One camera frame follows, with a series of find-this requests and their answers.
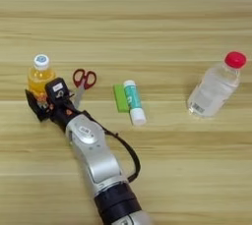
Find orange juice bottle white cap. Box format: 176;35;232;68
27;53;57;106

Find red handled scissors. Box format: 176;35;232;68
71;68;97;110

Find teal and white glue stick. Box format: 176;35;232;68
122;79;148;127

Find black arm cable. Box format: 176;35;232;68
70;99;142;184

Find green eraser block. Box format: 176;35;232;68
112;84;131;114

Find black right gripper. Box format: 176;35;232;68
25;89;84;134

